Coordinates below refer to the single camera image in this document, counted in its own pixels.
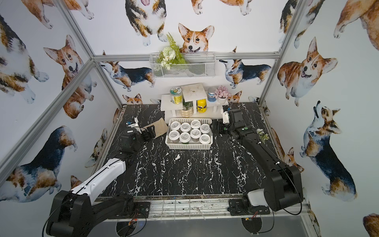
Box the yogurt cup front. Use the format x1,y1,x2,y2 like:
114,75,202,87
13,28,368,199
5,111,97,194
190,129,202,143
179,132,191,144
199,123,211,134
199,134,211,145

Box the yogurt cup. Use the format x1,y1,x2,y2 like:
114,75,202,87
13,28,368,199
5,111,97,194
168,130,181,144
190,119,201,129
170,121,181,131
180,122,191,132
199,134,211,145
179,132,191,144
190,129,202,143
199,123,211,134

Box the yogurt cup back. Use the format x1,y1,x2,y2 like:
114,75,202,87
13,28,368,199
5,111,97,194
168,130,181,144
170,121,181,131
190,119,201,129
180,122,191,132

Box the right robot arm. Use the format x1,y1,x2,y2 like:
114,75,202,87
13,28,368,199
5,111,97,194
211,109,304,211

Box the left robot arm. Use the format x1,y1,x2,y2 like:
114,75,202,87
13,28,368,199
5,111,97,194
41,123,157,237

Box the white plastic basket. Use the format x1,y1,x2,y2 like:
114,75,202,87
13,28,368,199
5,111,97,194
165,118,213,150

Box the beige work glove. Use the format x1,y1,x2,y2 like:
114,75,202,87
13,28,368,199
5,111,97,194
144,118,168,138

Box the yellow jar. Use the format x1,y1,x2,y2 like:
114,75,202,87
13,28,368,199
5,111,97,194
197,99,207,113

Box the blue white can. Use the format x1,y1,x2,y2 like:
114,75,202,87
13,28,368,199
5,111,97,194
207,87,217,103

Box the pink flower pot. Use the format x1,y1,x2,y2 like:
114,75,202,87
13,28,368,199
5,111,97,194
215,86,232,104

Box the woven pot green plant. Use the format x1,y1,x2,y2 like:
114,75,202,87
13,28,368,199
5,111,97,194
181,100,193,118

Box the white tiered shelf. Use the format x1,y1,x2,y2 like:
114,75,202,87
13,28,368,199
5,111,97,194
160,84,228,123

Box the small white flower pot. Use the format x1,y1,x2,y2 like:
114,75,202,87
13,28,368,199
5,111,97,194
256,128,269,143

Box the green yellow tin can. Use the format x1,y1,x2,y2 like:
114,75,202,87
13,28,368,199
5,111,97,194
170,87,183,104

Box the green fern white flowers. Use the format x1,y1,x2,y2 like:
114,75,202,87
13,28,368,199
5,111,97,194
156,33,188,70

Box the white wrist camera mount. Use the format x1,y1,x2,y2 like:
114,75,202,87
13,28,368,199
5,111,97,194
222,111,230,124

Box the white wire wall basket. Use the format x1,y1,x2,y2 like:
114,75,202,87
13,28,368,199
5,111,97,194
149,53,216,78

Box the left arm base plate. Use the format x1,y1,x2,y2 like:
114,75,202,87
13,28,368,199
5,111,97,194
109,201,151,220

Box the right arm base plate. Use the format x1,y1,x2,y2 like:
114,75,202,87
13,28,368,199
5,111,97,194
227,198,270,216

